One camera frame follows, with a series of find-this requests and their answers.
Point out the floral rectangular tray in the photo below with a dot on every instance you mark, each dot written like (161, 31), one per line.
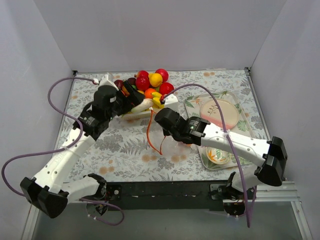
(193, 106)

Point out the yellow toy peach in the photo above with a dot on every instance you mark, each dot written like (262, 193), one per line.
(155, 79)

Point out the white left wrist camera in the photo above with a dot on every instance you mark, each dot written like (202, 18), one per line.
(107, 80)

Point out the dark red toy apple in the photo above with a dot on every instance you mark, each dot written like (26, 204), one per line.
(119, 83)

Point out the white plastic fruit basket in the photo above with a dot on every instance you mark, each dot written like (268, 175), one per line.
(144, 114)

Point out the small orange toy tangerine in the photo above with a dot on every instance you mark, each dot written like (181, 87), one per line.
(148, 93)

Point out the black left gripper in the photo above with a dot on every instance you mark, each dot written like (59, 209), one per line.
(132, 94)

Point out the yellow toy banana bunch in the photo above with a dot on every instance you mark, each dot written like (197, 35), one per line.
(156, 98)

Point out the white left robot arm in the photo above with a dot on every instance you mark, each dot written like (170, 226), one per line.
(47, 190)

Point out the small floral bowl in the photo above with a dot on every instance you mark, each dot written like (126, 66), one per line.
(217, 156)

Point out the dark purple toy plum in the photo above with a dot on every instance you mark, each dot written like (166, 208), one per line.
(132, 81)

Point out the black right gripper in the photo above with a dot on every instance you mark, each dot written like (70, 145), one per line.
(162, 110)

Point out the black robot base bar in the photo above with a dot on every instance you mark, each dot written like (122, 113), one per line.
(174, 195)

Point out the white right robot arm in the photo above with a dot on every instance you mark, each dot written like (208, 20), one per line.
(268, 157)

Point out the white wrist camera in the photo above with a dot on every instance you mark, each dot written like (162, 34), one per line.
(171, 102)
(107, 80)

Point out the red toy apple back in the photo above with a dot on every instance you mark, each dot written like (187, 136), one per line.
(142, 73)

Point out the clear zip top bag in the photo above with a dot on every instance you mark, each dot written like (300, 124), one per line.
(166, 146)

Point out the red toy apple right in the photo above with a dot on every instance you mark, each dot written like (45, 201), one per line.
(165, 88)

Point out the pink and cream plate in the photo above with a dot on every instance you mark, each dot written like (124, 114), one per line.
(209, 111)

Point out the white toy radish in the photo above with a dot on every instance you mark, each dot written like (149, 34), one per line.
(144, 105)

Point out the red toy pomegranate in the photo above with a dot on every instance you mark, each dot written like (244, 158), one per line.
(142, 83)

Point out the red toy apple top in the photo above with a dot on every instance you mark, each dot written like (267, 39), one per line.
(163, 73)

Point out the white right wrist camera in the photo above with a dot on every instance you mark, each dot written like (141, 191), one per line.
(171, 102)

